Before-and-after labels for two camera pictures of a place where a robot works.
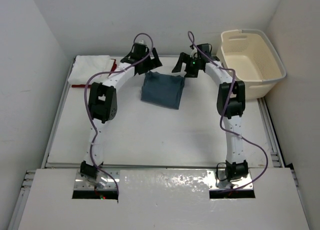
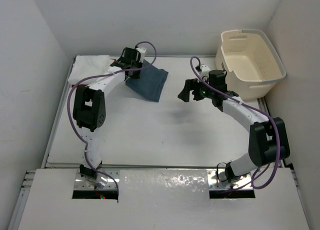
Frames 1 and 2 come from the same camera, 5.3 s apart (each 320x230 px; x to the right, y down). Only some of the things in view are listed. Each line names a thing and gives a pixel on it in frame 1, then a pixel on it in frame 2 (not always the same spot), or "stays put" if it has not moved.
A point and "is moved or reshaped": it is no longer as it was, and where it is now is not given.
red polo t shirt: x=89 y=85 stays put
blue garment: x=162 y=89 is moved or reshaped
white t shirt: x=86 y=66 stays put
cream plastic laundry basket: x=250 y=54 stays put
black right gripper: x=185 y=58 -> x=190 y=84
